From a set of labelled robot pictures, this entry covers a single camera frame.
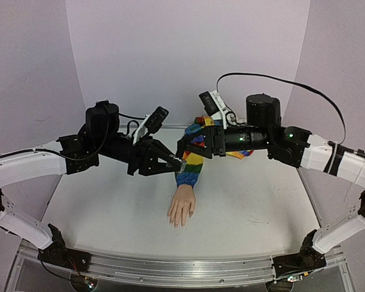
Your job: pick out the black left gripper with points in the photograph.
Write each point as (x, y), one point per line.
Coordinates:
(145, 156)

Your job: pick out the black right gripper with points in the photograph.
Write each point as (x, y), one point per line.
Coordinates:
(218, 141)

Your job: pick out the nail polish bottle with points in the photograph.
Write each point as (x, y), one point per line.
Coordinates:
(181, 165)

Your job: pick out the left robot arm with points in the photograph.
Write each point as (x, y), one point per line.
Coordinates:
(99, 136)

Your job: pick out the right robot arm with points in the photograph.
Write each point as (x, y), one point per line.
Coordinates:
(292, 146)

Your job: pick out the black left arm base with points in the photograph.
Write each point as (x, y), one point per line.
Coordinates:
(58, 254)

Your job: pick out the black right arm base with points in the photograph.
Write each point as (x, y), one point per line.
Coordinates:
(304, 261)

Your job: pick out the mannequin hand with clear nails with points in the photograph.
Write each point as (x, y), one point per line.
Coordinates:
(182, 206)

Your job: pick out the rainbow striped jacket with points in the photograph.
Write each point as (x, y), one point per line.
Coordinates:
(195, 163)

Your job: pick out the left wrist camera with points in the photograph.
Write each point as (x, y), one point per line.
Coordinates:
(151, 124)

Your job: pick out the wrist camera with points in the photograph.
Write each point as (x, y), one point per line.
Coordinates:
(216, 108)
(151, 124)

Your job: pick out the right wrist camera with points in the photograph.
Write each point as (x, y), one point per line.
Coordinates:
(216, 108)

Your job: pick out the aluminium front rail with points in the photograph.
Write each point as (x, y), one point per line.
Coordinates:
(185, 273)

